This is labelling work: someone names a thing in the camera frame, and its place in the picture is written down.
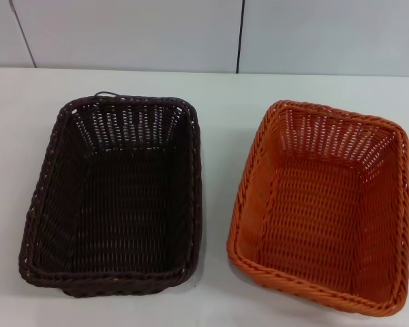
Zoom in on orange woven basket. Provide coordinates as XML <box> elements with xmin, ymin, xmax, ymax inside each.
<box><xmin>226</xmin><ymin>99</ymin><xmax>409</xmax><ymax>316</ymax></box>

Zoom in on dark brown woven basket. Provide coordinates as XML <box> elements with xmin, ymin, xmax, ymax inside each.
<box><xmin>18</xmin><ymin>91</ymin><xmax>205</xmax><ymax>299</ymax></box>

